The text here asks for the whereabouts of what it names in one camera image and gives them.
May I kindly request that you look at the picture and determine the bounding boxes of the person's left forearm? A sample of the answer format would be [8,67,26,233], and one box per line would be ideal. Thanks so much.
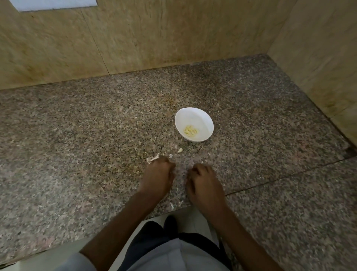
[79,190,163,271]

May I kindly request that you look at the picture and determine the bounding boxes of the person's right forearm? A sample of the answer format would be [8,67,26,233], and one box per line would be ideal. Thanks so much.
[205,208,285,271]

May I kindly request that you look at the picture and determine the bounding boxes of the person's right hand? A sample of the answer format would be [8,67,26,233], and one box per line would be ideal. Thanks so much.
[185,163,229,217]

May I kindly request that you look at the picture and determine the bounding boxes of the person's left hand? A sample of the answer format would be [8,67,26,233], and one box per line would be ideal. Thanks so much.
[139,156,176,198]

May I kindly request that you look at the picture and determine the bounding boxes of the person's grey shirt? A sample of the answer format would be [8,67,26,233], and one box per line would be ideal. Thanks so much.
[53,237,230,271]

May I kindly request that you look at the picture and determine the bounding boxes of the white bowl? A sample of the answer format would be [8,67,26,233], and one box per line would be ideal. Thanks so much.
[175,107,215,142]

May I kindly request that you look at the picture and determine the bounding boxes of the person's dark trousers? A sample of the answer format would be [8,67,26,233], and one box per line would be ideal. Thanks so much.
[118,215,233,271]

